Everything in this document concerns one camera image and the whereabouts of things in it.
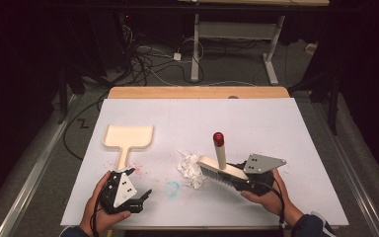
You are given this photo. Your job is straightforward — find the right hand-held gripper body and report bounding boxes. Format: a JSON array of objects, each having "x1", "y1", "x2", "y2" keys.
[{"x1": 240, "y1": 153, "x2": 287, "y2": 198}]

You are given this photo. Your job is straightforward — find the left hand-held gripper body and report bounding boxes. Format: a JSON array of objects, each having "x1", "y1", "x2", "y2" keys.
[{"x1": 98, "y1": 170, "x2": 144, "y2": 215}]

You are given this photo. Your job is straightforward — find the cream brush with red-tipped handle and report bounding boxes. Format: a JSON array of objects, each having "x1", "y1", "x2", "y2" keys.
[{"x1": 195, "y1": 131, "x2": 250, "y2": 189}]

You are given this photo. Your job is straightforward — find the cream plastic dustpan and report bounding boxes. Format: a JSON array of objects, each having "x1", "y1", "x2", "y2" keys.
[{"x1": 102, "y1": 123, "x2": 155, "y2": 172}]

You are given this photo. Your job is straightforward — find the pile of white paper scraps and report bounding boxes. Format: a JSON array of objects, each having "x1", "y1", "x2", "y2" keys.
[{"x1": 177, "y1": 150, "x2": 208, "y2": 191}]

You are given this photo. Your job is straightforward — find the person's left hand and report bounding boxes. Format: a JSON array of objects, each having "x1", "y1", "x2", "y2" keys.
[{"x1": 79, "y1": 170, "x2": 132, "y2": 237}]

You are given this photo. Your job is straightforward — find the person's right hand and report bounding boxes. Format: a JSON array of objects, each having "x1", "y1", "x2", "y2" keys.
[{"x1": 240, "y1": 168, "x2": 306, "y2": 228}]

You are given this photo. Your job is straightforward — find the white table cover sheet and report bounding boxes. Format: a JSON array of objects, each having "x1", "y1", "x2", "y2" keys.
[{"x1": 60, "y1": 98, "x2": 349, "y2": 228}]

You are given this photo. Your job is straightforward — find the wooden table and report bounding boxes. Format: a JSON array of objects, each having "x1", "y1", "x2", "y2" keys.
[{"x1": 60, "y1": 86, "x2": 349, "y2": 231}]

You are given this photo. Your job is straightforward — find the black metal stand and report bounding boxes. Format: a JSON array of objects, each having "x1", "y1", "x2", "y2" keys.
[{"x1": 56, "y1": 63, "x2": 71, "y2": 125}]

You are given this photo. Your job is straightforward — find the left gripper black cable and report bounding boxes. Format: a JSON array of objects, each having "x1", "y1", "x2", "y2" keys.
[{"x1": 90, "y1": 184, "x2": 114, "y2": 237}]

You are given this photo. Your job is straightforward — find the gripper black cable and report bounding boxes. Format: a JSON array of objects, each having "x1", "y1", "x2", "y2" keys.
[
  {"x1": 90, "y1": 184, "x2": 114, "y2": 237},
  {"x1": 252, "y1": 179, "x2": 286, "y2": 229}
]

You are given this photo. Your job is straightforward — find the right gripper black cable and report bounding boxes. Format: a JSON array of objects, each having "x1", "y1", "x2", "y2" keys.
[{"x1": 252, "y1": 179, "x2": 286, "y2": 229}]

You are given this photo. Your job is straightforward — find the black floor cable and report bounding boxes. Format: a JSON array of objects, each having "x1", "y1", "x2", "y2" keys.
[{"x1": 62, "y1": 98, "x2": 111, "y2": 162}]

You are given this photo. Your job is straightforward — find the metal floor rail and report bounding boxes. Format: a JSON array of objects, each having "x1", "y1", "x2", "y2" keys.
[
  {"x1": 0, "y1": 93, "x2": 80, "y2": 237},
  {"x1": 310, "y1": 100, "x2": 379, "y2": 237}
]

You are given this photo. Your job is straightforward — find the tangle of floor cables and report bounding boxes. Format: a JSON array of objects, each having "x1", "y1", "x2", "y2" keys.
[{"x1": 107, "y1": 24, "x2": 208, "y2": 87}]

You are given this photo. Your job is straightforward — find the white metal desk frame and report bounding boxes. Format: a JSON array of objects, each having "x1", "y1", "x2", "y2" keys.
[{"x1": 189, "y1": 13, "x2": 286, "y2": 86}]

